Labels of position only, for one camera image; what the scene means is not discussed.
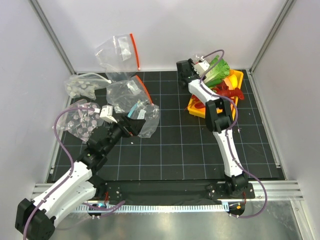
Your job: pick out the clear bag blue zipper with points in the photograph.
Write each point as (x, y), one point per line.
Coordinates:
(138, 111)

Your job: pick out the clear bag orange zipper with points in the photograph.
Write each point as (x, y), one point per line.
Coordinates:
(152, 116)
(123, 95)
(119, 54)

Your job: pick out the yellow plastic tray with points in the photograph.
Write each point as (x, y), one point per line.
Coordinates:
(201, 112)

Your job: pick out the toy green lettuce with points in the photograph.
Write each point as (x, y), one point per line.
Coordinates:
(217, 74)

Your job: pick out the left aluminium post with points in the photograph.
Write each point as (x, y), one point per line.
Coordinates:
(51, 34)

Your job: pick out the aluminium post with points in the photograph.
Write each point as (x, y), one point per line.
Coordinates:
(280, 19)
(51, 34)

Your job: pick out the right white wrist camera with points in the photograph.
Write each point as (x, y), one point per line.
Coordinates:
(200, 67)

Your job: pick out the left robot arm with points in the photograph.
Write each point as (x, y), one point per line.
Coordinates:
(38, 218)

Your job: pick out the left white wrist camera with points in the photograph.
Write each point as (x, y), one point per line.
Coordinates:
(106, 114)

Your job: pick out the aluminium front rail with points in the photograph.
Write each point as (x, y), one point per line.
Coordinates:
(269, 190)

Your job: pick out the bag of pink discs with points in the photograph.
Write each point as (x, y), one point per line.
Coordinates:
(81, 120)

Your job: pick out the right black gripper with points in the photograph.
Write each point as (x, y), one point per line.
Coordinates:
(190, 65)

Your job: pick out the right aluminium post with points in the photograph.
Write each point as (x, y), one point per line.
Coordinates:
(280, 19)

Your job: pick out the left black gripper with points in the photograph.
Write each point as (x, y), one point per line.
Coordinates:
(135, 125)

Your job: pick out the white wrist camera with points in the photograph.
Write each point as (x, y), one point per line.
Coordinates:
(200, 67)
(106, 114)

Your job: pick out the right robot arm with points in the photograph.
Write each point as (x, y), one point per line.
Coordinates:
(218, 120)

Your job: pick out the toy red lobster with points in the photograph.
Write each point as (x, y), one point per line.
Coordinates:
(222, 90)

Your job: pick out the bag of white discs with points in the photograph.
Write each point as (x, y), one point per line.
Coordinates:
(85, 85)

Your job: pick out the toy yellow lemon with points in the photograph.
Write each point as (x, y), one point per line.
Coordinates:
(233, 80)

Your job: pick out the toy pink sausage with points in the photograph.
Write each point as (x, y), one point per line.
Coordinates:
(228, 83)

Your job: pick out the black grid mat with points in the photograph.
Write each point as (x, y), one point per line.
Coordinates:
(182, 148)

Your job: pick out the upright clear bag orange zipper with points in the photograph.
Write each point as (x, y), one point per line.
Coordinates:
(119, 54)

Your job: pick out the black mounting plate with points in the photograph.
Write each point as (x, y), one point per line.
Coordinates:
(170, 192)

